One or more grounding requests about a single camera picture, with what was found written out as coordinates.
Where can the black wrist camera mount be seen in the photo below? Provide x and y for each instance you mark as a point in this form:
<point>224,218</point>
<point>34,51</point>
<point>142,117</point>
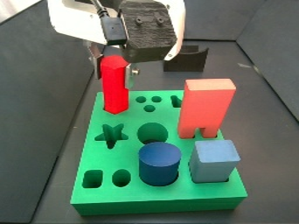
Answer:
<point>150,30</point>

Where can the red hexagonal prism block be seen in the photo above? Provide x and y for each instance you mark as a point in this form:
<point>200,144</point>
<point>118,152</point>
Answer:
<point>113,68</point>

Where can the black curved cradle stand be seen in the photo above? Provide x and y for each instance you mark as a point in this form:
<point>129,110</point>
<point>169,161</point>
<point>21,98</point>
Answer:
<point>190,60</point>

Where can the green shape sorter board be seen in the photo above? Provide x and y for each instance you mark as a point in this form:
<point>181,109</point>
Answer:
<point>109,187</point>

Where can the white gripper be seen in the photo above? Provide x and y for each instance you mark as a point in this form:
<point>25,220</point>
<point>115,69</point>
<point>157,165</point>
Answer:
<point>75,19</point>

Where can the dark blue cylinder block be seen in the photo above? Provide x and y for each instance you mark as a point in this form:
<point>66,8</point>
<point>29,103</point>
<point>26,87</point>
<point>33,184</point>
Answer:
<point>160,161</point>

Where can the salmon red arch block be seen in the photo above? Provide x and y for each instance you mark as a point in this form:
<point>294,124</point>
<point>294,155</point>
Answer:
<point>205,104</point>

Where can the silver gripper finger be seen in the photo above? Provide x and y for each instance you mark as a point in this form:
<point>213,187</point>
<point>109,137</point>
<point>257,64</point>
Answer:
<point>133,71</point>

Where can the light blue cube block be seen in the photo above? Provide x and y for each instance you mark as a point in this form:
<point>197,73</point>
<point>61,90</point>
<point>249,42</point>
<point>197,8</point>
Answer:
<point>214,159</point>

